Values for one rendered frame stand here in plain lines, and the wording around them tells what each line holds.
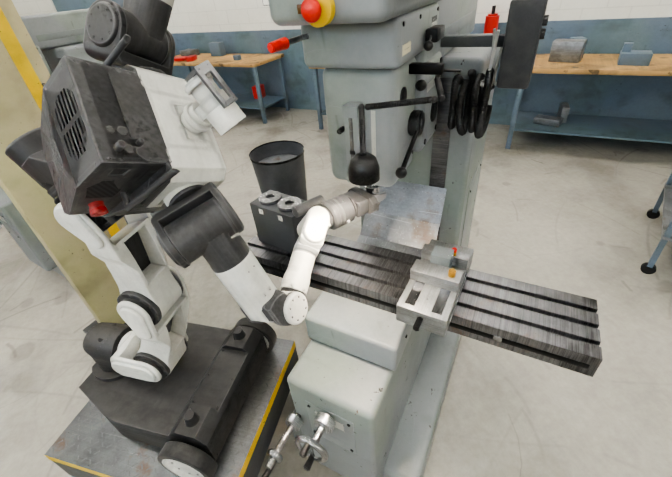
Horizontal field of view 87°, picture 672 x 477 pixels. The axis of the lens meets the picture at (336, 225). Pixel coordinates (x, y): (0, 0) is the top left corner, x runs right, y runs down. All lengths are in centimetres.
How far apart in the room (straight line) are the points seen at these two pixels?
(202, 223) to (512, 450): 172
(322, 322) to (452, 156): 77
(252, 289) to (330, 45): 57
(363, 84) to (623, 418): 197
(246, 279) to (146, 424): 91
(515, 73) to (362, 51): 45
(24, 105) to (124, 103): 153
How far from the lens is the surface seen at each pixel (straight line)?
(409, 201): 150
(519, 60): 112
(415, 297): 112
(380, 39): 84
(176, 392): 161
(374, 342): 120
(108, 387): 176
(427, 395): 186
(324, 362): 131
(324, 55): 90
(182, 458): 144
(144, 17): 93
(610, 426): 228
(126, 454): 178
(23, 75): 229
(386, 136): 93
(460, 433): 202
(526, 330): 120
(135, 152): 73
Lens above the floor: 181
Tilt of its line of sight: 35 degrees down
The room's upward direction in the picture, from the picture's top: 6 degrees counter-clockwise
